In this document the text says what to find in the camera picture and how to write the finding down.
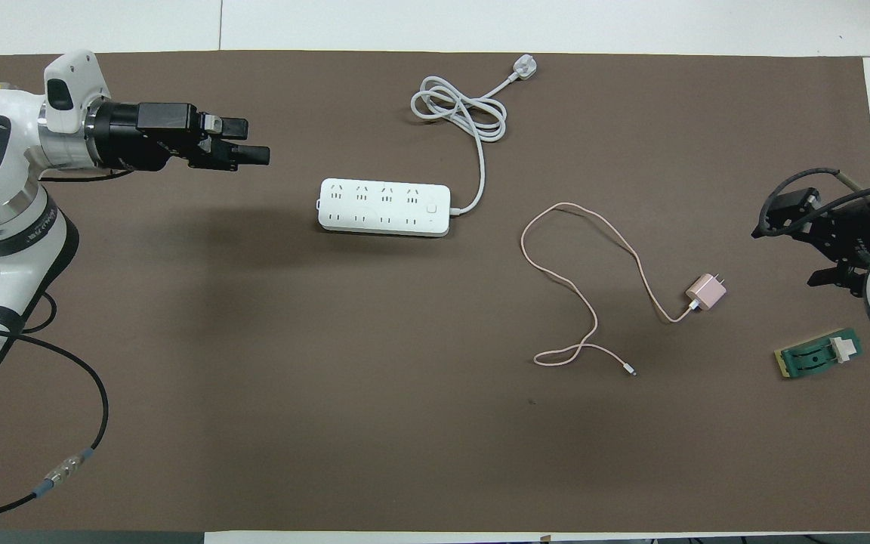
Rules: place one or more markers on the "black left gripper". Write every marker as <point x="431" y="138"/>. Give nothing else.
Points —
<point x="148" y="140"/>

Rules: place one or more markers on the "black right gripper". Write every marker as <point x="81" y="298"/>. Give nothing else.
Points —
<point x="850" y="234"/>

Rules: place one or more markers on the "pink charger adapter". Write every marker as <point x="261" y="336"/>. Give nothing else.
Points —
<point x="704" y="292"/>

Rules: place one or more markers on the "white power strip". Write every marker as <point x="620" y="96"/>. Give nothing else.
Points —
<point x="382" y="208"/>

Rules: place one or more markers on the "brown table mat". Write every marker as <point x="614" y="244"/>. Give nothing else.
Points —
<point x="405" y="415"/>

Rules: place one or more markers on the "green knife switch block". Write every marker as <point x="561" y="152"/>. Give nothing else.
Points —
<point x="812" y="359"/>

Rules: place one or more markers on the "white wall plug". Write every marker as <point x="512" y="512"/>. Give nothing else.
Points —
<point x="526" y="68"/>

